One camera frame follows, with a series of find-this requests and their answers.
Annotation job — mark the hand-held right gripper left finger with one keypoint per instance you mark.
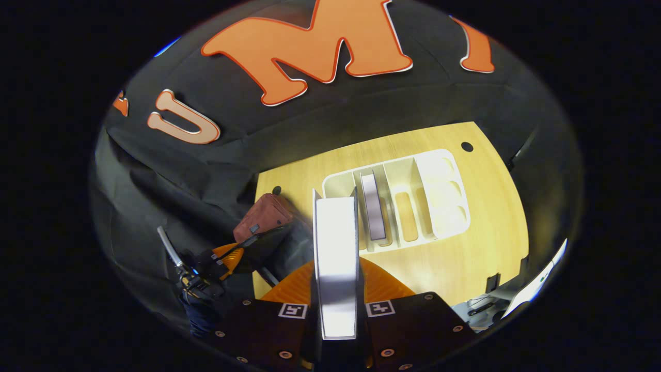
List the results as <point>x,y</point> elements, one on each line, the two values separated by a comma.
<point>268,330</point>

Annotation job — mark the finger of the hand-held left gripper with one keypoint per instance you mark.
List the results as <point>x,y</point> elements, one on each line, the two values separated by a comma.
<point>230,256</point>

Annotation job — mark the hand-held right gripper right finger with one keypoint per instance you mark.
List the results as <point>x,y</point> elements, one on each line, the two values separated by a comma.
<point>413,330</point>

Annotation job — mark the maroon schoolbag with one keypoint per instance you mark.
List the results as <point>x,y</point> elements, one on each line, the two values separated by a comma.
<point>266,214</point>

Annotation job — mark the black book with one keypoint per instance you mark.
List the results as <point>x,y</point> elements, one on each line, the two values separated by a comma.
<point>335,258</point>

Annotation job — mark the blue book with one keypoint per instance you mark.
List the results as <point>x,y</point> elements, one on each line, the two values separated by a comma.
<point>373,206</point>

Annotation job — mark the white bookshelf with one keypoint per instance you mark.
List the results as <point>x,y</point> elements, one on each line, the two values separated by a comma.
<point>444,196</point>

